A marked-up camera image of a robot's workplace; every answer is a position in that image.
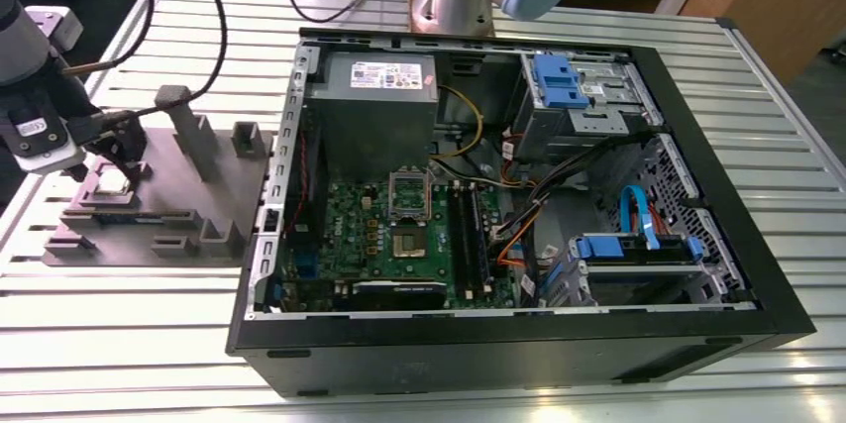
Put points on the green RAM stick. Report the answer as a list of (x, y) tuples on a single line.
[(128, 219)]

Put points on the silver metal disk bay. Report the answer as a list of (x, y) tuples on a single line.
[(575, 289)]

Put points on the hard disk in blue carrier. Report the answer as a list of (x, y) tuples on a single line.
[(604, 248)]

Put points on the metal locking lever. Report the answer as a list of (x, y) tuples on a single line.
[(432, 195)]

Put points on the wooden cabinet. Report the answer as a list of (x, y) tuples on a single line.
[(779, 7)]

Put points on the grey power supply unit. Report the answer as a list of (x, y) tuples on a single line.
[(369, 136)]

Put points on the silver metal drive cage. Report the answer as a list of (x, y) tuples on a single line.
[(595, 126)]

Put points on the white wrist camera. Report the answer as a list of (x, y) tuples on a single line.
[(40, 160)]

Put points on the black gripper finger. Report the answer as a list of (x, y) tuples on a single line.
[(132, 155), (77, 171)]

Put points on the black graphics card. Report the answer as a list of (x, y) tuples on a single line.
[(396, 296)]

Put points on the silver CPU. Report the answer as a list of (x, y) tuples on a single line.
[(113, 185)]

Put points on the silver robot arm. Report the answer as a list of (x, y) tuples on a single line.
[(456, 7)]

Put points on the blue plastic drive latch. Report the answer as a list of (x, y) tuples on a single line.
[(558, 83)]

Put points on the black RAM slot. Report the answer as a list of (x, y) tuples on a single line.
[(459, 237), (480, 240)]

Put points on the black PC case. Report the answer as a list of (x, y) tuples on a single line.
[(463, 358)]

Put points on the CPU socket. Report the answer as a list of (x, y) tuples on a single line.
[(409, 243)]

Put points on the green motherboard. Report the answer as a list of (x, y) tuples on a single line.
[(423, 272)]

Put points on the grey parts rack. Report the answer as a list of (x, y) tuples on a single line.
[(231, 195)]

